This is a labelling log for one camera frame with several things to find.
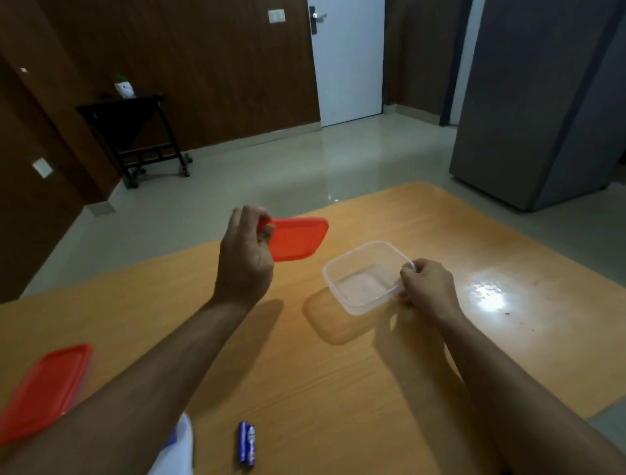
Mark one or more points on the white remote control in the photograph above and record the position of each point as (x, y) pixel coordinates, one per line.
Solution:
(178, 450)

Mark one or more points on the white door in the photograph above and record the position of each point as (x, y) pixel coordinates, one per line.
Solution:
(349, 63)

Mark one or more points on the person's left forearm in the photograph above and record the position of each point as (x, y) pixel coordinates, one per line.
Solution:
(146, 391)

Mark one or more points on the large red lid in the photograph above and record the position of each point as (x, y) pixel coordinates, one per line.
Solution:
(298, 240)

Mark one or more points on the person's left hand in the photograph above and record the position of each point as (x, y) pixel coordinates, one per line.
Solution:
(244, 264)

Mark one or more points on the low wooden table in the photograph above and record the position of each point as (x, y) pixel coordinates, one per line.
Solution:
(342, 391)

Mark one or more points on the black side table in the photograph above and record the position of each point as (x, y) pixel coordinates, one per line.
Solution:
(122, 110)

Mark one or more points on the grey refrigerator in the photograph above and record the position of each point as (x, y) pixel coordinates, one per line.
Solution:
(528, 98)

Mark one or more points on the person's right forearm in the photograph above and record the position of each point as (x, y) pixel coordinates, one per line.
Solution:
(513, 406)

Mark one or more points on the white switch plate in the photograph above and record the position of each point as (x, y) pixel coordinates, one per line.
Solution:
(277, 16)

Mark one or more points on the white wall socket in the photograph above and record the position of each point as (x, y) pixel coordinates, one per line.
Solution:
(42, 168)

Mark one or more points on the person's right hand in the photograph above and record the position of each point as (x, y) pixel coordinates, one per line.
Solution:
(433, 288)

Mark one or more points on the white plant pot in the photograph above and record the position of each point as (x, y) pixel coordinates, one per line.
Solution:
(126, 89)

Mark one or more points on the small red lid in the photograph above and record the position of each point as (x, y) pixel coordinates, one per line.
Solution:
(44, 391)

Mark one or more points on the large clear plastic container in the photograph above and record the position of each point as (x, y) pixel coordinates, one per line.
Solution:
(364, 286)

